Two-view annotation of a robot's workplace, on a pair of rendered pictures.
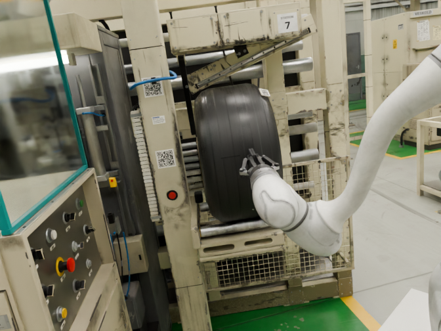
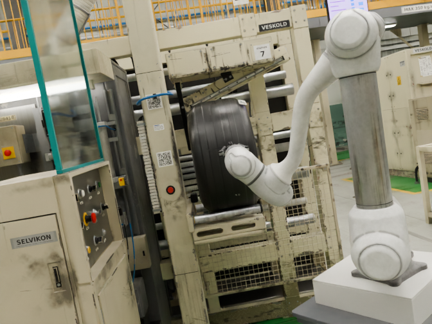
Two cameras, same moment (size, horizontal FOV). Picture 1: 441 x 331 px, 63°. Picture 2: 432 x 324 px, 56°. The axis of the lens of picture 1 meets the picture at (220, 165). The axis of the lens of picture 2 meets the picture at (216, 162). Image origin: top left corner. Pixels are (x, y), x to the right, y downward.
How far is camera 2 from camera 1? 64 cm
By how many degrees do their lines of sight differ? 10
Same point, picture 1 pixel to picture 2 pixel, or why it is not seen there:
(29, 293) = (71, 215)
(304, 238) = (262, 188)
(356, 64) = not seen: hidden behind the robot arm
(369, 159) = (297, 123)
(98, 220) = (111, 204)
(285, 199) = (243, 155)
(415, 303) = not seen: hidden behind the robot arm
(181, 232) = (179, 222)
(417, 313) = not seen: hidden behind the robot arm
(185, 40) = (180, 69)
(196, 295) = (193, 281)
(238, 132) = (220, 130)
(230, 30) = (216, 60)
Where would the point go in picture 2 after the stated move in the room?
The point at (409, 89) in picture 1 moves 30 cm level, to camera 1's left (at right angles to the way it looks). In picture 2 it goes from (313, 73) to (221, 90)
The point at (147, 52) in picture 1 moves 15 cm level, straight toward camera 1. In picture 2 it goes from (150, 76) to (150, 71)
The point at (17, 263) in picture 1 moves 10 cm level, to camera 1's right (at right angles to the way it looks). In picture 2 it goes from (65, 193) to (95, 188)
